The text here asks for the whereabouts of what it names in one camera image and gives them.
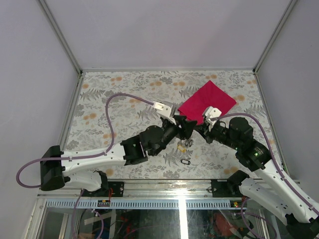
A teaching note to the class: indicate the yellow tag key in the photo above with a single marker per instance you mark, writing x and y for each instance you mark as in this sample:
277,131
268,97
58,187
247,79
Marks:
181,148

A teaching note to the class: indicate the large metal keyring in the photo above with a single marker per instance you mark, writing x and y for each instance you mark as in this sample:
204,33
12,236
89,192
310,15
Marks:
185,143

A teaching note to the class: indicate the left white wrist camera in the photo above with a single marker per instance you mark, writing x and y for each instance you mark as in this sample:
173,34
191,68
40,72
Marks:
165,110

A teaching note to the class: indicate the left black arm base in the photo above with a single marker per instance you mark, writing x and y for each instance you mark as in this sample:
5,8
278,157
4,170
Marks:
116,188

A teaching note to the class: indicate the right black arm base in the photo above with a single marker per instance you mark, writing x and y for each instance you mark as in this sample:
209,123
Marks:
220,188

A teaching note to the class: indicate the black tag key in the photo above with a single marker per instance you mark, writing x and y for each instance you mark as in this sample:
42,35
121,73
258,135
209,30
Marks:
185,161

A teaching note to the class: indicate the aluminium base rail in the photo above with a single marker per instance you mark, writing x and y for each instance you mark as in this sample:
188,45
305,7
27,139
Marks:
143,194

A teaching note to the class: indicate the folded magenta cloth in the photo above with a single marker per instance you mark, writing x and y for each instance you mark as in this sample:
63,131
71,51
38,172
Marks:
209,95

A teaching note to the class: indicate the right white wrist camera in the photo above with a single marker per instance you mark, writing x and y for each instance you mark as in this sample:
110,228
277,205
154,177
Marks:
210,116

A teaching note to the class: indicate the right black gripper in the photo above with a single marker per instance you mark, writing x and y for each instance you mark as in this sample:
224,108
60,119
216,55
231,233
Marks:
204,131

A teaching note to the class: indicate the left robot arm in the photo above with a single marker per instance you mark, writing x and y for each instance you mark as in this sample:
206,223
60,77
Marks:
84,169

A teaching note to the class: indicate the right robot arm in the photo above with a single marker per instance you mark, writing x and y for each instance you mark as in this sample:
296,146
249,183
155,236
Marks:
287,201

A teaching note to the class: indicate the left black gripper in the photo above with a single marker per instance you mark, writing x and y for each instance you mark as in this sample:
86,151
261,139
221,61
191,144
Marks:
181,122

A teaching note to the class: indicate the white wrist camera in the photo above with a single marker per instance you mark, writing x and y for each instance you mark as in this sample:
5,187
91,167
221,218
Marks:
210,116
165,110

